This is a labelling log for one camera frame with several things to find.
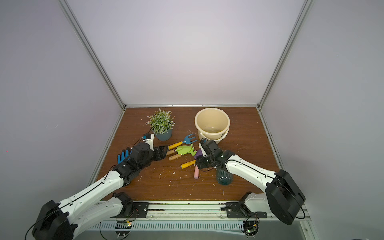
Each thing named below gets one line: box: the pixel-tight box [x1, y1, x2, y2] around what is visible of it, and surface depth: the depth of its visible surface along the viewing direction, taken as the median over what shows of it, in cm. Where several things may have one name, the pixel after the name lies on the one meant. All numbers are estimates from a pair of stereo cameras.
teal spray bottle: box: [216, 167, 234, 186], surface depth 77 cm
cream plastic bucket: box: [194, 107, 231, 144], surface depth 93 cm
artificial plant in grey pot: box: [145, 107, 176, 142], surface depth 92 cm
